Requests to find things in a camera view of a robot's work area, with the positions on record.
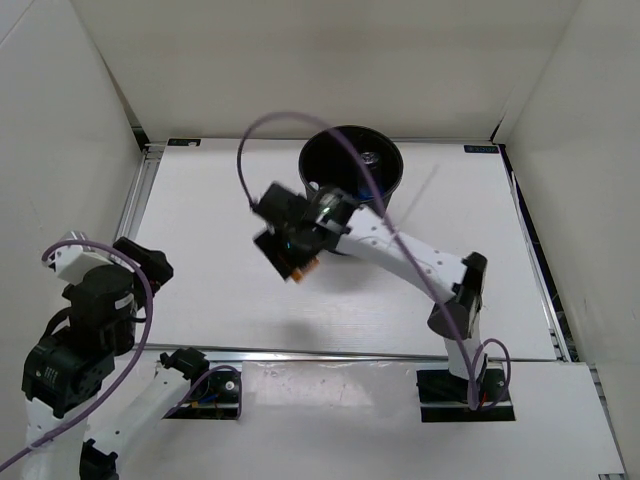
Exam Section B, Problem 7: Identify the orange juice bottle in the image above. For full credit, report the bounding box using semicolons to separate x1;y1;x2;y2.
290;257;319;283

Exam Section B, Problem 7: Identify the clear bottle dark blue label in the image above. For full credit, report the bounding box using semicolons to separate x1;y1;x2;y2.
357;151;384;201

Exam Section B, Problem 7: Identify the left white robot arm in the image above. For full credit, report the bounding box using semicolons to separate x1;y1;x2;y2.
21;232;210;479

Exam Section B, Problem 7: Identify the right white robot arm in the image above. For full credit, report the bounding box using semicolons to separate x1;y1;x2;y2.
251;182;487;400

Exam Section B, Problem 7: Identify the black plastic bin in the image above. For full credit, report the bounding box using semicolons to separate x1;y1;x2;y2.
298;125;404;215

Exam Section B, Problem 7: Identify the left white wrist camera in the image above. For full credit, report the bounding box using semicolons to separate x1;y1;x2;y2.
41;245;113;285

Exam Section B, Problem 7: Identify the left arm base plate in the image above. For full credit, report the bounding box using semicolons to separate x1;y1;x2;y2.
165;365;243;421

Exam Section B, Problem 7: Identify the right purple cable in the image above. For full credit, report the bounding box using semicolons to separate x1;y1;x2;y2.
236;111;512;411

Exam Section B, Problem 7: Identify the purple cable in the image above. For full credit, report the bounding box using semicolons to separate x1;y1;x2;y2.
0;240;245;471
236;111;512;411

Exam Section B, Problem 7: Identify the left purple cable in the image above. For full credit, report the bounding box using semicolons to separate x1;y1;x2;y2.
0;240;245;471

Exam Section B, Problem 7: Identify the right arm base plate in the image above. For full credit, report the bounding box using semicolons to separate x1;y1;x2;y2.
416;365;516;423

